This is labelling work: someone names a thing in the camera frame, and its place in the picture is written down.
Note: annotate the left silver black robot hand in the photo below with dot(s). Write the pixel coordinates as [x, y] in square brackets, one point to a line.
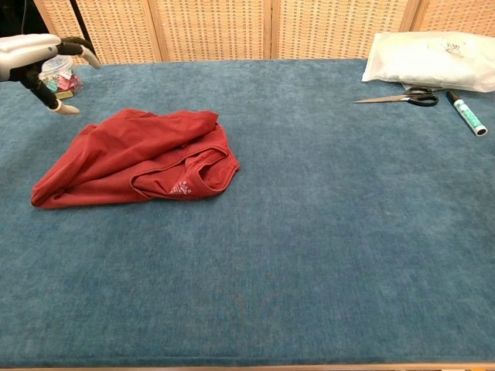
[27, 52]

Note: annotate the red T-shirt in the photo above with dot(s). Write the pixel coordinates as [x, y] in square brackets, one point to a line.
[116, 162]

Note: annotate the wicker folding screen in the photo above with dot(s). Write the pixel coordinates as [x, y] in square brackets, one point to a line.
[212, 27]

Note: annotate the clear jar of binder clips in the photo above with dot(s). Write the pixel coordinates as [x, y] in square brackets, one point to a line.
[65, 79]

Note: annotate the blue carpet table cover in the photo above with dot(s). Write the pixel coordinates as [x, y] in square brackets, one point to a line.
[309, 232]

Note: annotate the white plastic bag package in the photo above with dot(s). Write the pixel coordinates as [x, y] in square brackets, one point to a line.
[425, 62]

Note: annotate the white marker with black cap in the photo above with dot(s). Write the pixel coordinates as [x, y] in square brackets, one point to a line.
[468, 116]

